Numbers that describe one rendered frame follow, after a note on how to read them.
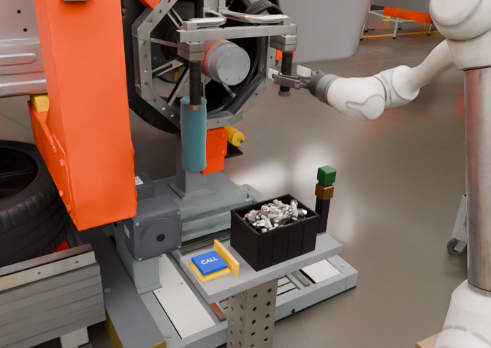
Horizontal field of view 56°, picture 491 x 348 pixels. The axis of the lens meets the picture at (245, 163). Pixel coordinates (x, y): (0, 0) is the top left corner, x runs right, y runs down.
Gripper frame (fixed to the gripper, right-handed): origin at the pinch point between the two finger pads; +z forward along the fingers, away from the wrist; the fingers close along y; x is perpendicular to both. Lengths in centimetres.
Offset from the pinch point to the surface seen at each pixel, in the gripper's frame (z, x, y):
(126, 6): 29, 19, -44
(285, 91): -1.4, -6.4, -0.9
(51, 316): -8, -62, -85
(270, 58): 21.4, -0.7, 8.2
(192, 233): 23, -71, -25
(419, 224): -7, -83, 84
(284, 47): -1.3, 8.6, -2.4
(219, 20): 2.2, 17.6, -24.8
